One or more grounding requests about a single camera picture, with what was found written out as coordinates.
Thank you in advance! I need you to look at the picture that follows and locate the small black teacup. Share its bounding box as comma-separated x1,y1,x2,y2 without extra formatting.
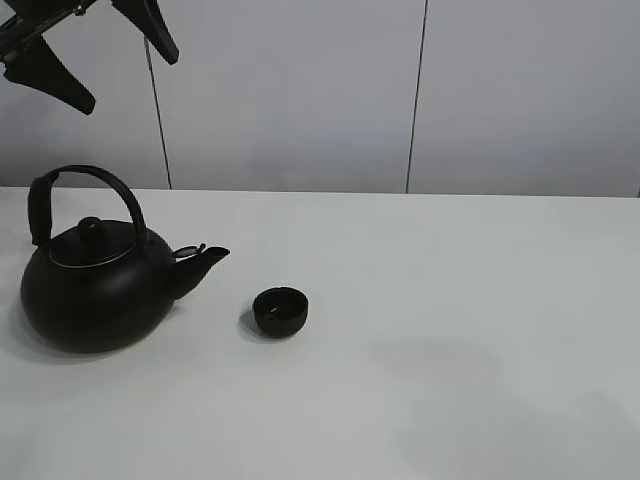
252,286,309,338

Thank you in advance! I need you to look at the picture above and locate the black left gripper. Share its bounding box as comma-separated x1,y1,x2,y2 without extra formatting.
1,0,179,115

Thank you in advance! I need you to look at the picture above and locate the black cast iron teapot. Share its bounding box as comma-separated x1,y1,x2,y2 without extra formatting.
20,165,230,354

